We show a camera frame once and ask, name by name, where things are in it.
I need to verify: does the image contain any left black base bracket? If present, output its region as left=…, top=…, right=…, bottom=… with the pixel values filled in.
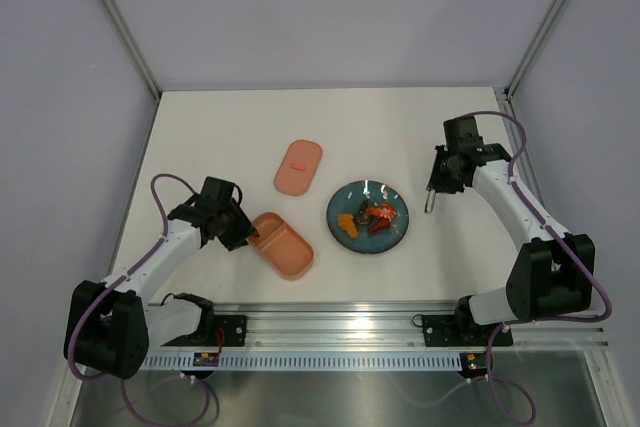
left=163, top=314, right=248, bottom=348

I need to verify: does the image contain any pink lunch box lid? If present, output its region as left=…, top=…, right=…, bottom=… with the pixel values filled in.
left=274, top=139, right=323, bottom=197

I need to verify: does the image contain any red shrimp food piece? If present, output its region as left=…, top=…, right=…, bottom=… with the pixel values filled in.
left=366, top=203, right=396, bottom=221

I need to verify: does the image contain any white slotted cable duct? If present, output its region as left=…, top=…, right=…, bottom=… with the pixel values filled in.
left=140, top=351, right=462, bottom=372

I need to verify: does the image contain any pink lunch box base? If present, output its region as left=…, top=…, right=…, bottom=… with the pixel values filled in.
left=249, top=212, right=314, bottom=281

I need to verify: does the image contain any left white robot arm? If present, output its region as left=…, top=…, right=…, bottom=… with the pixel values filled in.
left=63, top=177, right=258, bottom=381

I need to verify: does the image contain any black base bracket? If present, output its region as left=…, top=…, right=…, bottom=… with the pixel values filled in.
left=163, top=314, right=248, bottom=348
left=411, top=314, right=497, bottom=348

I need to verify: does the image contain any right black base bracket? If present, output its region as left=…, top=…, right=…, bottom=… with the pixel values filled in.
left=411, top=314, right=497, bottom=348

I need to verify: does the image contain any blue ceramic plate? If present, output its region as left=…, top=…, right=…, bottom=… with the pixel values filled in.
left=325, top=179, right=410, bottom=255

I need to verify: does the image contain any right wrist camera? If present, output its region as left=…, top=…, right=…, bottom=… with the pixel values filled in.
left=443, top=115, right=484, bottom=152

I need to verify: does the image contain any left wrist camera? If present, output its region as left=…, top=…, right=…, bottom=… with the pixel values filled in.
left=200, top=176, right=237, bottom=205

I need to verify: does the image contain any dark brown food piece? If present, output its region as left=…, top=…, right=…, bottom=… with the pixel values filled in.
left=353, top=199, right=373, bottom=226

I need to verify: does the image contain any red sausage food piece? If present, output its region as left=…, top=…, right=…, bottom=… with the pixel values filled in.
left=367, top=218, right=391, bottom=235

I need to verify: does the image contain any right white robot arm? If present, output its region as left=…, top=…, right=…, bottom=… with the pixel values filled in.
left=425, top=144, right=595, bottom=346

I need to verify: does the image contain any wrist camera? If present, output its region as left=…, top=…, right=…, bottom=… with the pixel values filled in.
left=443, top=115, right=484, bottom=152
left=200, top=176, right=237, bottom=205

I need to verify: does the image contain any orange fried food piece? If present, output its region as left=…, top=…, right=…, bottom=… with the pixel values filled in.
left=337, top=214, right=358, bottom=239

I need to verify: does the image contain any aluminium mounting rail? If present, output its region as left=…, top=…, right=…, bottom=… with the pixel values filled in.
left=64, top=300, right=609, bottom=351

